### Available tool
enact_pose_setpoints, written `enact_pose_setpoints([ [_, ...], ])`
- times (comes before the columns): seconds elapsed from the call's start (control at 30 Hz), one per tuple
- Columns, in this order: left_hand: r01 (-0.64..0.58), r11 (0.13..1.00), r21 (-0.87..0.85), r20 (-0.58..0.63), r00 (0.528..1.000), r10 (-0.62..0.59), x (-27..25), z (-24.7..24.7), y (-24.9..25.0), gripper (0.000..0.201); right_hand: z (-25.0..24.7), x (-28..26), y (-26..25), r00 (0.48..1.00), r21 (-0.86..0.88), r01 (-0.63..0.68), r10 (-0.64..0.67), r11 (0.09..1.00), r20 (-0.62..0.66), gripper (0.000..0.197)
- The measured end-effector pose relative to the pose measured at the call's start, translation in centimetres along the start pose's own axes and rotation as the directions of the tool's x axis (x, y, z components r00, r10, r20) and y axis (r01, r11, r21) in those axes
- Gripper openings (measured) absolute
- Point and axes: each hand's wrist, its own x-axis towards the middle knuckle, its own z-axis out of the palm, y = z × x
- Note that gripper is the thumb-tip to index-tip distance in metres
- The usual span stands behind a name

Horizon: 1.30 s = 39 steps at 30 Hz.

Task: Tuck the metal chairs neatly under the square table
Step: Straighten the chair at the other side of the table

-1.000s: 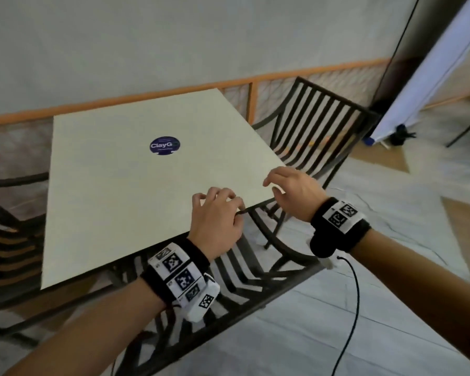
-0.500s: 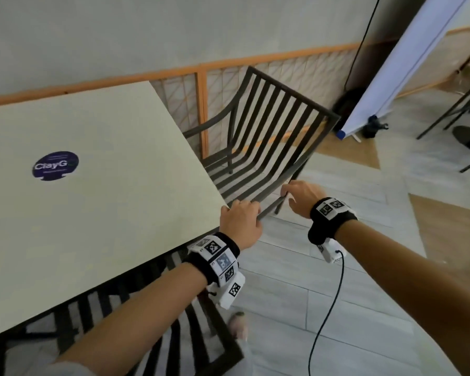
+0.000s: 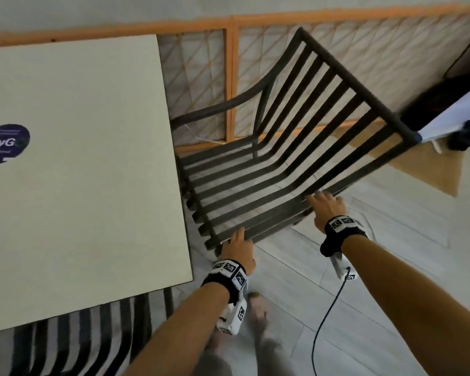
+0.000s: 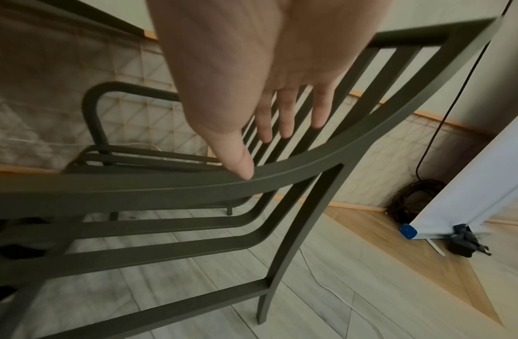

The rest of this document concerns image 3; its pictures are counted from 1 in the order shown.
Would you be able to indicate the person's right hand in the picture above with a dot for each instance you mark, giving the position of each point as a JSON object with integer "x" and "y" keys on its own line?
{"x": 329, "y": 207}

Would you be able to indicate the person's left hand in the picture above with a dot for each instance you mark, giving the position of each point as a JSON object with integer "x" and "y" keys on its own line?
{"x": 237, "y": 252}

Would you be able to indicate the dark metal slatted chair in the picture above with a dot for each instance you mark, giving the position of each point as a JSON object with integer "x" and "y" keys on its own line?
{"x": 139, "y": 332}
{"x": 407, "y": 133}

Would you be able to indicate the person's left forearm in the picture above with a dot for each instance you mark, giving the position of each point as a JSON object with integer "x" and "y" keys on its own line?
{"x": 180, "y": 332}

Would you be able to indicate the person's right forearm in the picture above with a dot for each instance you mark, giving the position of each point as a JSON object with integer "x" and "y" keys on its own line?
{"x": 407, "y": 301}

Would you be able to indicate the person's right shoe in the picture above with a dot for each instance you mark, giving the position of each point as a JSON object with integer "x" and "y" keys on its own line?
{"x": 258, "y": 309}

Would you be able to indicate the person's right leg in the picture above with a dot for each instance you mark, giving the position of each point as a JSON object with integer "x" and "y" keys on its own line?
{"x": 272, "y": 360}

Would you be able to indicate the person's leg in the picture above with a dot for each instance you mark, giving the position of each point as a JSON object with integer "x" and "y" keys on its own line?
{"x": 272, "y": 360}
{"x": 215, "y": 366}

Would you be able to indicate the person's left leg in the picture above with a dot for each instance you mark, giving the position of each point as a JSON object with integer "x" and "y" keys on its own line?
{"x": 215, "y": 366}

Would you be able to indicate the black bag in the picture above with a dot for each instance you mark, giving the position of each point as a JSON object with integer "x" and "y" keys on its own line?
{"x": 434, "y": 101}

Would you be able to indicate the white board with blue edge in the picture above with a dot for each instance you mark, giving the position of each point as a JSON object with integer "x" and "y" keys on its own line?
{"x": 454, "y": 117}

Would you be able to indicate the small black object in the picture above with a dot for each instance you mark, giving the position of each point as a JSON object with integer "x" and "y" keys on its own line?
{"x": 468, "y": 137}

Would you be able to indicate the white square table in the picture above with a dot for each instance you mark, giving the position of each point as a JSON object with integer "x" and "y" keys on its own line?
{"x": 82, "y": 211}

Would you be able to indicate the orange wooden railing with netting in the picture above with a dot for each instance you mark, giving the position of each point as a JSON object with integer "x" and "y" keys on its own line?
{"x": 230, "y": 74}

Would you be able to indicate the blue round sticker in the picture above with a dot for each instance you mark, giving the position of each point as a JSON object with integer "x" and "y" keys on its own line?
{"x": 6, "y": 133}

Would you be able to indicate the black wristband with white camera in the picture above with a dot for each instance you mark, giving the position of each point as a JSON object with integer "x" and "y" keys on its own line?
{"x": 337, "y": 238}
{"x": 219, "y": 278}

